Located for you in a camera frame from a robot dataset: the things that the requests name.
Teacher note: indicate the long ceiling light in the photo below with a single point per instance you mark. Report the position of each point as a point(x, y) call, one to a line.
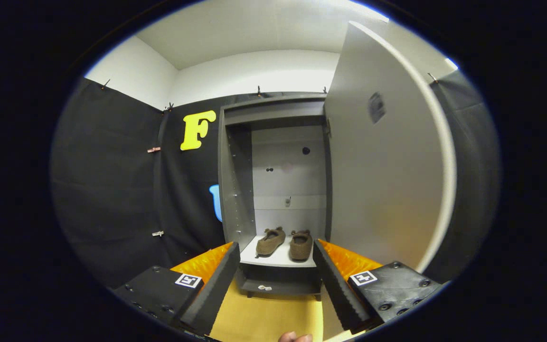
point(373, 12)

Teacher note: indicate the beige shoe cabinet door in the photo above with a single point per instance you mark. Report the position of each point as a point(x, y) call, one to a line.
point(387, 190)

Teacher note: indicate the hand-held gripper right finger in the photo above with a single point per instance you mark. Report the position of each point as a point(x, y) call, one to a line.
point(337, 289)

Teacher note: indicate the small white object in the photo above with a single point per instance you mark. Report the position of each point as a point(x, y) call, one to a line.
point(264, 287)

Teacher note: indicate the small ceiling light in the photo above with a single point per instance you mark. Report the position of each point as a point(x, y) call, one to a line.
point(451, 63)

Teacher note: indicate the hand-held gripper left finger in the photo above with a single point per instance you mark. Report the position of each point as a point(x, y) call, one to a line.
point(214, 289)

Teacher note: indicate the black backdrop cloth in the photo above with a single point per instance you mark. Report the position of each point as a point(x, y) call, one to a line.
point(107, 190)

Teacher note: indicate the grey shoe cabinet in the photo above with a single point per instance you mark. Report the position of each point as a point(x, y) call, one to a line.
point(235, 190)

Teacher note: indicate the white cabinet shelf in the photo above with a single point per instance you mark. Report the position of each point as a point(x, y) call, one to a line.
point(278, 260)

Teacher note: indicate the brown fuzzy shoe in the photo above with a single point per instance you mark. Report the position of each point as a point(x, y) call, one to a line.
point(300, 247)
point(269, 243)

